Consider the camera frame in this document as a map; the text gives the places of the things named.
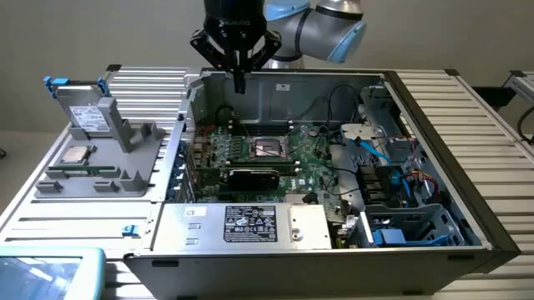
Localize grey disk bay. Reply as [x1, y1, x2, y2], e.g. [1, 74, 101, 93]
[345, 202, 475, 248]

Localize silver heat sink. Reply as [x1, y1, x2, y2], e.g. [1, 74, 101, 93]
[284, 193, 319, 206]

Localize blue data wire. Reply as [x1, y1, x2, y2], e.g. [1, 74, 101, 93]
[352, 137, 392, 166]

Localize blue caddy in bay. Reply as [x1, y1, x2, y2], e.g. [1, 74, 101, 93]
[369, 229, 408, 247]

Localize grey parts rack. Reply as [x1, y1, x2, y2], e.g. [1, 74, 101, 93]
[32, 96, 168, 199]

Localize black graphics card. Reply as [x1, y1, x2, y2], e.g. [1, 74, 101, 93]
[225, 168, 281, 192]

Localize silver CPU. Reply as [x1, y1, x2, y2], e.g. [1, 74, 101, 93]
[58, 145, 92, 166]

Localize metal drive cage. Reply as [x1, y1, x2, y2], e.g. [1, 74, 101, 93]
[356, 84, 415, 163]

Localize blue plastic clip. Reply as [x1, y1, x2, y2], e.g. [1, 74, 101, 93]
[118, 223, 138, 239]

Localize green RAM stick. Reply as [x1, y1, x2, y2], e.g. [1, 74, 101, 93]
[46, 165, 117, 176]

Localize red wire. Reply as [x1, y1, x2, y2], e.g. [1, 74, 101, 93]
[423, 174, 439, 201]

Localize teach pendant with blue rim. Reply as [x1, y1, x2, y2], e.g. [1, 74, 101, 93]
[0, 246, 108, 300]

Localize black RAM slots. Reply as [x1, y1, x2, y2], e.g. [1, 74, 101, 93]
[231, 120, 300, 136]
[224, 159, 300, 174]

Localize disk in blue caddy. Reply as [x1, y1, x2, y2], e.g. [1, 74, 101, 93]
[42, 76, 117, 133]

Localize black hanging cable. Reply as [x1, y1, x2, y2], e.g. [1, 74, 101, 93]
[516, 106, 534, 142]

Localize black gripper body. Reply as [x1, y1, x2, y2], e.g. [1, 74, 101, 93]
[202, 0, 268, 53]

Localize black wire loop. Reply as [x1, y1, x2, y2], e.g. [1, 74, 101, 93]
[325, 83, 360, 126]

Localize green motherboard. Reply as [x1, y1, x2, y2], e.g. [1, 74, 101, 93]
[189, 123, 355, 219]

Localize open black PC case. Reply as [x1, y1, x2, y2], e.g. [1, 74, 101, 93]
[122, 67, 522, 300]

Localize CPU socket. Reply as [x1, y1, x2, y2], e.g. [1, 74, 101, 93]
[248, 136, 287, 157]

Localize grey power supply unit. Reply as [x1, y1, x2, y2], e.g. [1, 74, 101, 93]
[152, 202, 333, 252]

